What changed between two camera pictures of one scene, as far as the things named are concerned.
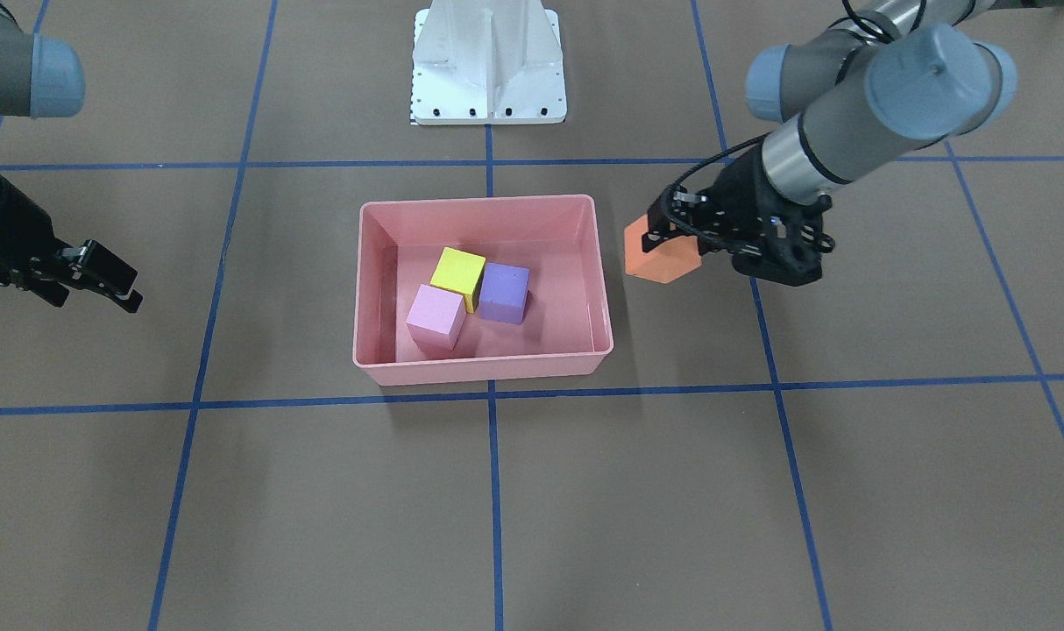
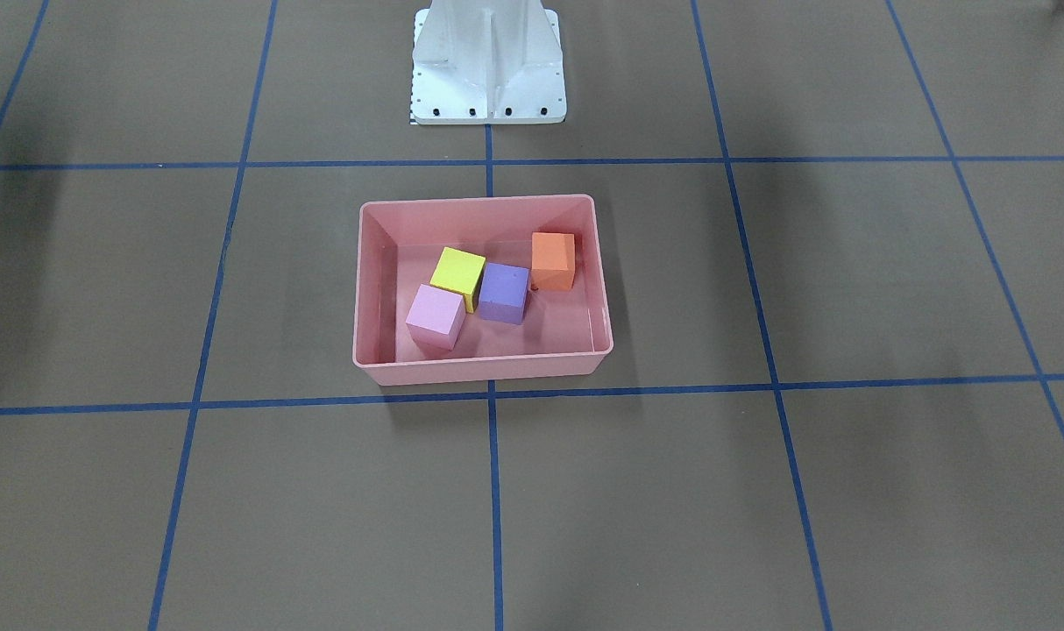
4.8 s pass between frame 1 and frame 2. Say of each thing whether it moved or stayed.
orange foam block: moved
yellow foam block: stayed
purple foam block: stayed
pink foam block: stayed
